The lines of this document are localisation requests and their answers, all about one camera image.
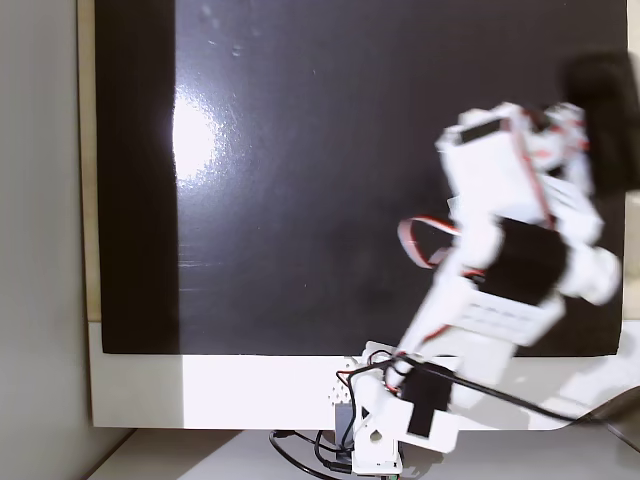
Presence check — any black table mat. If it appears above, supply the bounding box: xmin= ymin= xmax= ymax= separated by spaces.
xmin=93 ymin=0 xmax=630 ymax=359

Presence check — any black power cable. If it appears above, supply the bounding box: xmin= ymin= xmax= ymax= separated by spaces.
xmin=268 ymin=428 xmax=356 ymax=475

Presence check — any black camera cable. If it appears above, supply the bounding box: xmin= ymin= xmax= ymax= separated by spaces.
xmin=389 ymin=353 xmax=609 ymax=426

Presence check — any red white servo cable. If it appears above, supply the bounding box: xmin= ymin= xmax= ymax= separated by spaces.
xmin=397 ymin=214 xmax=464 ymax=270

